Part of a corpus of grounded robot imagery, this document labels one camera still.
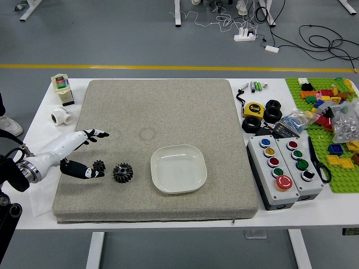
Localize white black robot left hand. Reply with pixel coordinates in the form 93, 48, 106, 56
24, 128, 111, 180

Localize small black gear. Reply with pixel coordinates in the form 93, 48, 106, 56
91, 159, 107, 172

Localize big black gear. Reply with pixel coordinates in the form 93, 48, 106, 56
113, 163, 135, 184

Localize white square plate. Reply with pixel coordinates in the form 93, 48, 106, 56
150, 144, 208, 194

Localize grey five-button control box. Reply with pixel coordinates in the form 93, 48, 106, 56
246, 136, 300, 211

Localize grey four-button control box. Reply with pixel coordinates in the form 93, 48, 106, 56
276, 137, 325, 202

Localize white pipe tee fitting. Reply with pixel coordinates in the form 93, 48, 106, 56
50, 106, 75, 127

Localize grey-brown mat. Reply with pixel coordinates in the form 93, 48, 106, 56
52, 79, 259, 225

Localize white background table foot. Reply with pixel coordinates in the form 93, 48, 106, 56
19, 0, 43, 22
339, 0, 358, 15

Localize white background table leg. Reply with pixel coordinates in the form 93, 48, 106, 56
174, 0, 182, 28
258, 0, 277, 28

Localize yellow tape measure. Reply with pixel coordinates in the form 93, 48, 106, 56
242, 101, 265, 118

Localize white power strip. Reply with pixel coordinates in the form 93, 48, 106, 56
234, 27, 257, 42

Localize black display module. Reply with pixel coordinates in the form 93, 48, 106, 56
273, 122, 300, 138

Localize bag of blue parts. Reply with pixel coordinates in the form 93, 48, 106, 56
276, 109, 316, 132

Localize black scissors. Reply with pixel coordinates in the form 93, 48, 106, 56
307, 136, 333, 184

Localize red big brick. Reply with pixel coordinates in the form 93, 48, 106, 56
314, 114, 333, 129

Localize blue square brick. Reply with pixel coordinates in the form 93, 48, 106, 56
328, 143, 345, 156

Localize green building baseplate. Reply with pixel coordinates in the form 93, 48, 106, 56
285, 77, 359, 194

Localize bag of silver parts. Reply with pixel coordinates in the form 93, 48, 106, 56
330, 98, 359, 144

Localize green long brick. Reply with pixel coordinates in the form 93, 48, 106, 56
333, 77, 350, 92

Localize cream switch box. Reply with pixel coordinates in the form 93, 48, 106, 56
51, 75, 75, 107

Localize silver stick with black lanyard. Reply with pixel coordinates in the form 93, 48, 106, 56
236, 83, 250, 106

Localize black small module with wires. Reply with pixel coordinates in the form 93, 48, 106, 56
256, 123, 277, 138

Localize grey table bracket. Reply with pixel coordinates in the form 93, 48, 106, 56
243, 229, 267, 239

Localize white floor cable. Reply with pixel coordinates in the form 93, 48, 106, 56
169, 5, 259, 32

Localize thin black floor cable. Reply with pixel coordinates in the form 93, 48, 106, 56
254, 0, 278, 48

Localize black floor cable coil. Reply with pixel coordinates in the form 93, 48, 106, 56
298, 24, 359, 71

